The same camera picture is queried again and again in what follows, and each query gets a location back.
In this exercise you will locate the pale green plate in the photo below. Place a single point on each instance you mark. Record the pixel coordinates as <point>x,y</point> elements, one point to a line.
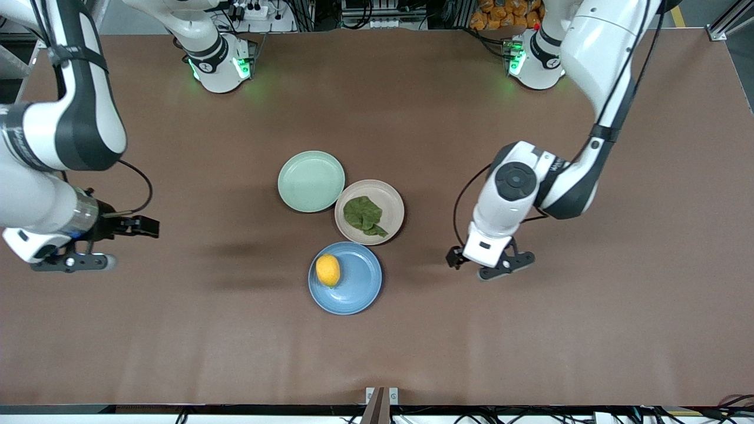
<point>309,181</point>

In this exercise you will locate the green lettuce leaf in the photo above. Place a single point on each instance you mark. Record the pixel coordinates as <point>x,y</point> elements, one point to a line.
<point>362,213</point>

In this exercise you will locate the blue plate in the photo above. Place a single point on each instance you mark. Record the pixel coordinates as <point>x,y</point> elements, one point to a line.
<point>359,282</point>

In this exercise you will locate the beige plate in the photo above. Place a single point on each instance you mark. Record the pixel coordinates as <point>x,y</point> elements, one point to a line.
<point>392,203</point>

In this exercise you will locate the yellow lemon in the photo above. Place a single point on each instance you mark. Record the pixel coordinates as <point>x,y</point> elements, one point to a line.
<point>328,270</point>

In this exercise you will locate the aluminium frame extrusion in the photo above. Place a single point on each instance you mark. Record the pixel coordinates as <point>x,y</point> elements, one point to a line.
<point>727,23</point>

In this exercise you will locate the black electronics rack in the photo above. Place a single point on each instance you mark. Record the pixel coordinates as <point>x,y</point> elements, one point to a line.
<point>383,23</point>

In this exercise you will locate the small metal table bracket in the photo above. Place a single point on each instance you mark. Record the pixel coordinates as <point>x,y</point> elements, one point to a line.
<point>393,396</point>

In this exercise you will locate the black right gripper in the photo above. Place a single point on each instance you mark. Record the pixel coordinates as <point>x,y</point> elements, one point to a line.
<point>109,227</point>

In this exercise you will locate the white power strip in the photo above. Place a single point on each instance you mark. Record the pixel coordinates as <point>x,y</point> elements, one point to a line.
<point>253,10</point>

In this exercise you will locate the bag of oranges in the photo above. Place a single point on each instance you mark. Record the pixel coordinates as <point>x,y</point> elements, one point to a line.
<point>500,15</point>

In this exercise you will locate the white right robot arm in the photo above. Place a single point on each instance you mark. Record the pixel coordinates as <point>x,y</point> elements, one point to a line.
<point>88,118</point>

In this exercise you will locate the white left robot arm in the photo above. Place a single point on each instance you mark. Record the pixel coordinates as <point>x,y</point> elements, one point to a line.
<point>512,206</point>

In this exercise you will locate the grey camera mount pole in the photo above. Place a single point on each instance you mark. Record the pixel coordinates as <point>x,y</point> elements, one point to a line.
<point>374,412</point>

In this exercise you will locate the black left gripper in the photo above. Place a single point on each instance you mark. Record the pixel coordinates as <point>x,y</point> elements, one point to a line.
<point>453,257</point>

